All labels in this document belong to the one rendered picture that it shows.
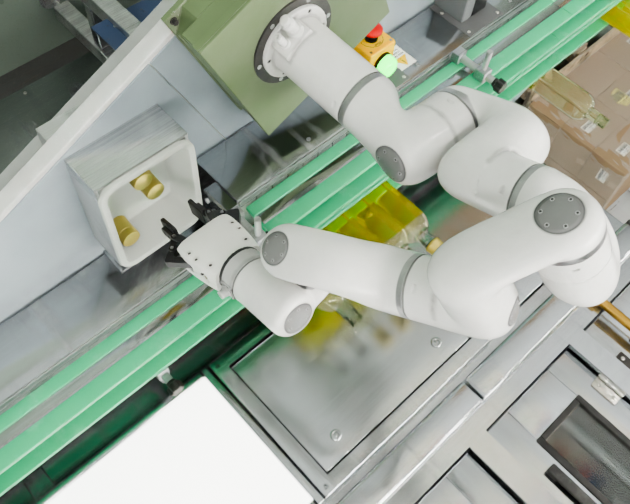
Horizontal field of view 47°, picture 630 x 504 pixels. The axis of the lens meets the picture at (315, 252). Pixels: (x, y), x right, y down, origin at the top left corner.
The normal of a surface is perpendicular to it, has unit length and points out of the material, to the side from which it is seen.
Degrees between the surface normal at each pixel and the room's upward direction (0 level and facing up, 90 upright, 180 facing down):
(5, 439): 90
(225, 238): 106
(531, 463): 90
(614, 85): 99
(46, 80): 90
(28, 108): 90
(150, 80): 0
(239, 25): 2
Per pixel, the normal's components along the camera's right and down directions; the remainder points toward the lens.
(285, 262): -0.57, -0.04
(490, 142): -0.12, -0.60
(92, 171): 0.05, -0.51
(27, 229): 0.68, 0.65
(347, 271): -0.05, 0.06
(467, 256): -0.47, -0.45
